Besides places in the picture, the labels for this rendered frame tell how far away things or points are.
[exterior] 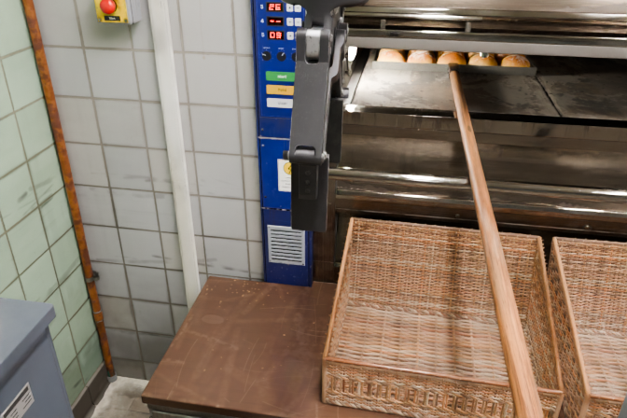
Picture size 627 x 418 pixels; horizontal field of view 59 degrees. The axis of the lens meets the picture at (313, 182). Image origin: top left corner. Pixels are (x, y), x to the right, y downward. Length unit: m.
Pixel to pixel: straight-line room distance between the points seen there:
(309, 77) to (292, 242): 1.38
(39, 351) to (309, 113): 0.61
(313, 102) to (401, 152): 1.23
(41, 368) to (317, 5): 0.67
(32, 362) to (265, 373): 0.81
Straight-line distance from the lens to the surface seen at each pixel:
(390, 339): 1.67
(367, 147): 1.63
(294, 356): 1.62
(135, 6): 1.65
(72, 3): 1.78
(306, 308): 1.77
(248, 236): 1.84
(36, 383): 0.92
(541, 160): 1.67
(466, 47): 1.37
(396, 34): 1.36
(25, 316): 0.88
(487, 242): 0.98
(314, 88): 0.41
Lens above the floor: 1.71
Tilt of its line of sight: 27 degrees down
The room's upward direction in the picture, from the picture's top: straight up
